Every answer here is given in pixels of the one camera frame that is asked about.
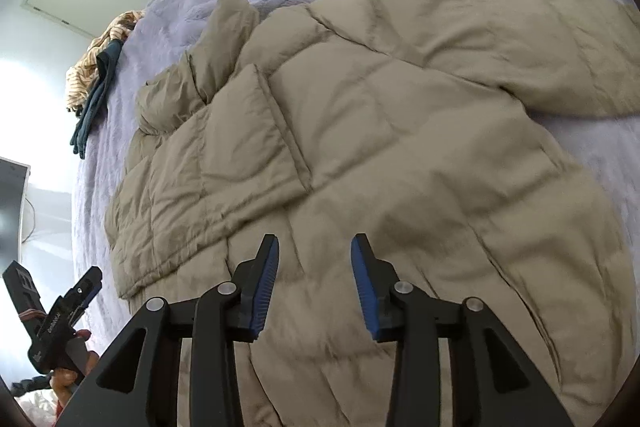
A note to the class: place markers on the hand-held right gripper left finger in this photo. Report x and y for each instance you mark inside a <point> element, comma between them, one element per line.
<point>264,279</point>

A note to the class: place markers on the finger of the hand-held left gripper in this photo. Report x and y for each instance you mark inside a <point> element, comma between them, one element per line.
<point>86,287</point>

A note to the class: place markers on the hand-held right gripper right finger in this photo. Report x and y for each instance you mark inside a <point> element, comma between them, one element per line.
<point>362,279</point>

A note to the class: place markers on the beige puffer jacket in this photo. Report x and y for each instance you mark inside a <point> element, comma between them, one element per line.
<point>380,147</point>

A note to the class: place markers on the person's left hand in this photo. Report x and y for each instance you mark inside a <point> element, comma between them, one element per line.
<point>82,367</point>

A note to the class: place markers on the flat screen monitor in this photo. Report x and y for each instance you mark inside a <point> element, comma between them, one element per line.
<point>11,202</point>

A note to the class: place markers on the dark teal garment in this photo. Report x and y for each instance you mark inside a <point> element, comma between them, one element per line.
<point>97,97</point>

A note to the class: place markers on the yellow striped cloth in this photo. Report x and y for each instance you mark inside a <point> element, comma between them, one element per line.
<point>82,72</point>

